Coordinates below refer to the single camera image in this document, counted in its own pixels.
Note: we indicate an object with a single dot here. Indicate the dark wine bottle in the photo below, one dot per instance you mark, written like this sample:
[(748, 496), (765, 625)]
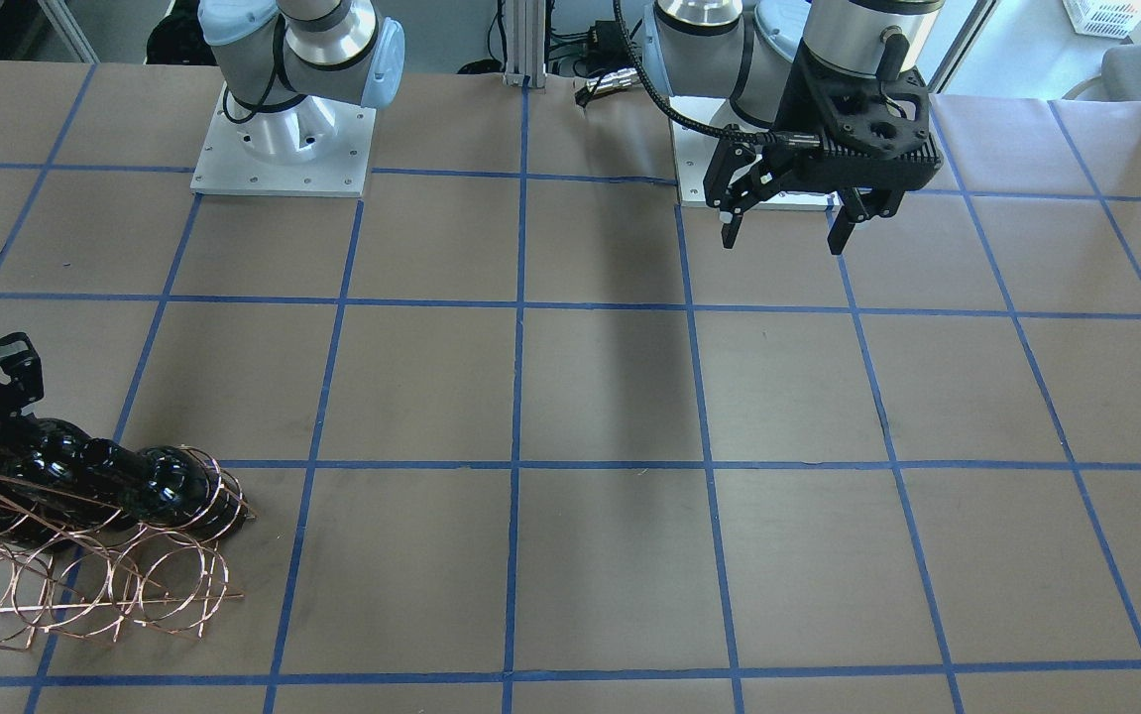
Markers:
[(42, 454), (169, 489)]

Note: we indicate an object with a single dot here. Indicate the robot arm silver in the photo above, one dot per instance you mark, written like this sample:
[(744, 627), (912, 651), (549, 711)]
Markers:
[(720, 68), (164, 314)]

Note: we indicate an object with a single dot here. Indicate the dark wine bottle in rack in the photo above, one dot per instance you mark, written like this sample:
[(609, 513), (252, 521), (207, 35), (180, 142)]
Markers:
[(169, 489)]

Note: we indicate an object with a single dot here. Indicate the copper wire wine rack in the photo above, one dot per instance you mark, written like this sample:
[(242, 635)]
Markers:
[(109, 581)]

